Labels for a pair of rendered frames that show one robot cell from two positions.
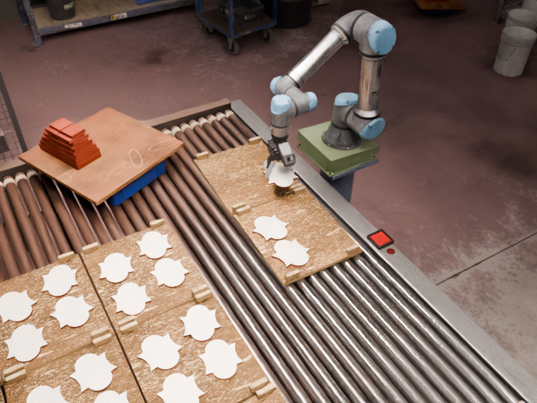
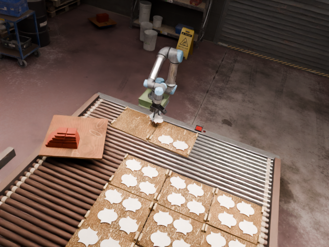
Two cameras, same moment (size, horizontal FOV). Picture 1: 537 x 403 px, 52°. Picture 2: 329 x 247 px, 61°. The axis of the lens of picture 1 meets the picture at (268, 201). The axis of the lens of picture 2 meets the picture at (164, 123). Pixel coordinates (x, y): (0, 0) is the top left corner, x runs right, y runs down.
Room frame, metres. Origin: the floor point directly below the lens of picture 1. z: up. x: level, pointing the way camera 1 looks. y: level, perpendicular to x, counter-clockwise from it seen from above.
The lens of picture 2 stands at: (0.24, 1.42, 2.82)
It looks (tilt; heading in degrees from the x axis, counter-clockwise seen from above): 41 degrees down; 314
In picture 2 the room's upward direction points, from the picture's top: 11 degrees clockwise
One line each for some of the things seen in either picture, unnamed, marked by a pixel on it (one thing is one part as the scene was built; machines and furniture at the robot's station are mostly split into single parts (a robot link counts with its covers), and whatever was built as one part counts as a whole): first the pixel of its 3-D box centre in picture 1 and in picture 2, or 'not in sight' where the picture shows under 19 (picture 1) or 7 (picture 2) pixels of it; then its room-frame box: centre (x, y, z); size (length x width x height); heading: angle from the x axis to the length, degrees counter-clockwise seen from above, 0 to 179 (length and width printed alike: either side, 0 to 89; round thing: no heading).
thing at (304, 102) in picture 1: (300, 101); (160, 87); (1.87, -0.12, 1.33); 0.11 x 0.11 x 0.08; 33
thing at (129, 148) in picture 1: (102, 150); (76, 135); (1.94, 0.73, 1.03); 0.50 x 0.50 x 0.02; 54
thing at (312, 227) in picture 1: (296, 233); (174, 137); (1.55, -0.11, 0.93); 0.41 x 0.35 x 0.02; 29
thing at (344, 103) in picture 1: (347, 109); (158, 84); (2.16, -0.35, 1.12); 0.13 x 0.12 x 0.14; 33
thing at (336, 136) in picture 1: (342, 129); (156, 93); (2.16, -0.34, 1.01); 0.15 x 0.15 x 0.10
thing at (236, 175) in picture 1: (247, 175); (136, 123); (1.91, 0.10, 0.93); 0.41 x 0.35 x 0.02; 28
